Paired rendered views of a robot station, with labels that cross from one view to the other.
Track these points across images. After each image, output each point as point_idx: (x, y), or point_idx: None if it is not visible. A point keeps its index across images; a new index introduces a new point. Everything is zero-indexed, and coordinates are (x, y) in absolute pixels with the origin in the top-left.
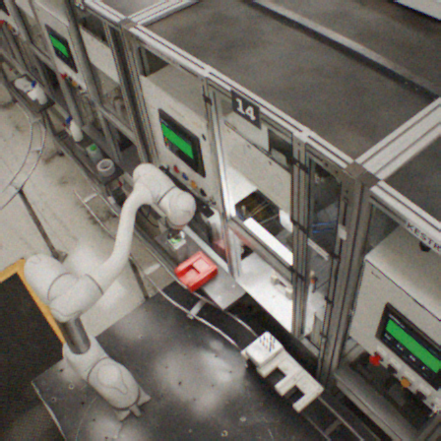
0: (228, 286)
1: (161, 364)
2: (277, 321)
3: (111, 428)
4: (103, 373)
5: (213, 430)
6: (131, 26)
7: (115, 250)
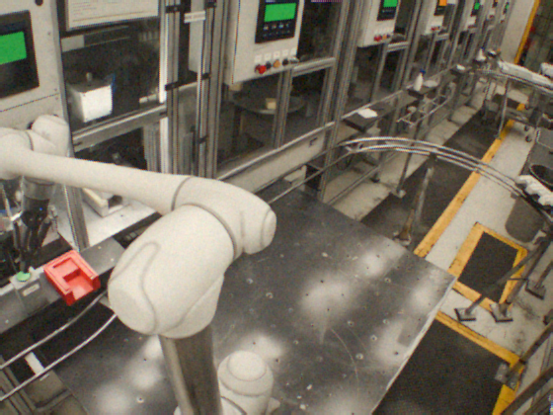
0: (100, 251)
1: None
2: (152, 216)
3: (292, 414)
4: (247, 370)
5: (268, 305)
6: None
7: (121, 173)
